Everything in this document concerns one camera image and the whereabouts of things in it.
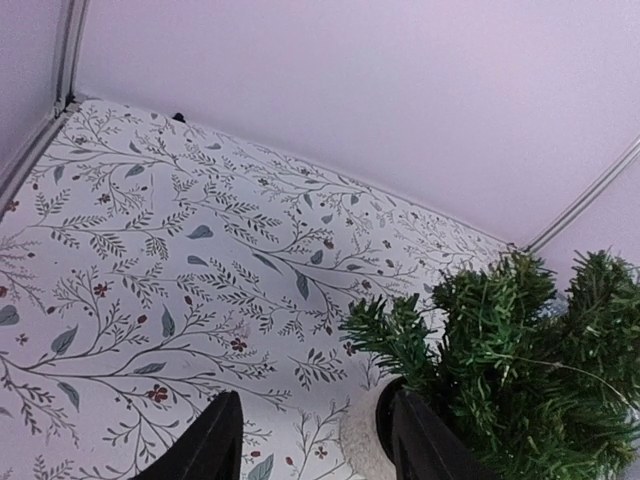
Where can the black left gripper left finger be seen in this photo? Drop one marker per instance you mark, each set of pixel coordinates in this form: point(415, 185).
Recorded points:
point(210, 448)

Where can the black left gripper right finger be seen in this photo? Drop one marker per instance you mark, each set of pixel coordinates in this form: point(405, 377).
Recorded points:
point(424, 448)

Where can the white ribbed plant pot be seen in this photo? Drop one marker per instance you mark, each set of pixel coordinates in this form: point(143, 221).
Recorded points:
point(359, 439)

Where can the small green christmas tree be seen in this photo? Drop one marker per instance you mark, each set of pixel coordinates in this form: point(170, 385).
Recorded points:
point(533, 393)

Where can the aluminium corner post right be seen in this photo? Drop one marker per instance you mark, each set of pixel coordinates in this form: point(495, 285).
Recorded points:
point(586, 198)

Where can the aluminium corner post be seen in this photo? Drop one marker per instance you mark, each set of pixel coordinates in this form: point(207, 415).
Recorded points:
point(67, 51)
point(586, 198)

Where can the aluminium corner post left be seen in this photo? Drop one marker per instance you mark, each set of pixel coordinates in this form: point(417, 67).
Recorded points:
point(67, 51)

